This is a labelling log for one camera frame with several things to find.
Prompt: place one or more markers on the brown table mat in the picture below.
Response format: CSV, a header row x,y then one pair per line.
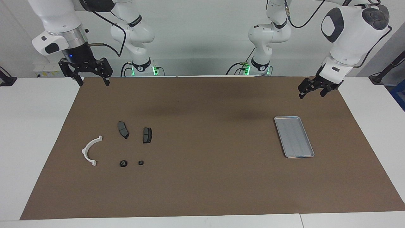
x,y
202,177

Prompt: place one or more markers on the large black bearing gear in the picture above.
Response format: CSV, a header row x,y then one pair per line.
x,y
123,163

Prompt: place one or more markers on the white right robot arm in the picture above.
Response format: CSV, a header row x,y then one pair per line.
x,y
57,15

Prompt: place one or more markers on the silver metal tray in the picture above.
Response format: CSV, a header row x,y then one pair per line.
x,y
294,137

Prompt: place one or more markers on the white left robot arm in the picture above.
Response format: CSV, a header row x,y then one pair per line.
x,y
351,34

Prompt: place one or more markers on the rectangular grey brake pad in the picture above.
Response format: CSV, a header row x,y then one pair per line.
x,y
147,135

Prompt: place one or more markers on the blue crate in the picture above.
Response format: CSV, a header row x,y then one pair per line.
x,y
399,95

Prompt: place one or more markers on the white semicircular bracket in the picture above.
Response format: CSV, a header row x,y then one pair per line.
x,y
85,148

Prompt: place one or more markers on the curved grey brake pad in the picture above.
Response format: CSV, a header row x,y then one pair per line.
x,y
122,129

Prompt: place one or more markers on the white power box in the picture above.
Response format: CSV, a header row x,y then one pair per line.
x,y
44,71

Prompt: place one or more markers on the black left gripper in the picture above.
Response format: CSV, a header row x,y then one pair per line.
x,y
316,84

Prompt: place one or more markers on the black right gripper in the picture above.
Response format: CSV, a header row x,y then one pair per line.
x,y
79,60

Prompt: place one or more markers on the black table clamp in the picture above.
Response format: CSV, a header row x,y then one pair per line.
x,y
6,79

